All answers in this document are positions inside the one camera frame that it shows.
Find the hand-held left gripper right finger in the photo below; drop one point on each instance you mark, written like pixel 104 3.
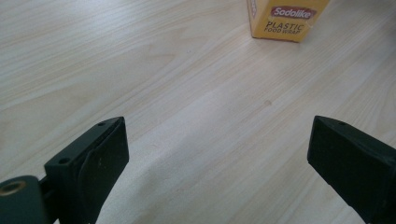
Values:
pixel 351 161

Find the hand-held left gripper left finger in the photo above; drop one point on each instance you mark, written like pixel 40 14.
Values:
pixel 93 168

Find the yellow food wrap box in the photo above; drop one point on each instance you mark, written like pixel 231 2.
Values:
pixel 286 21

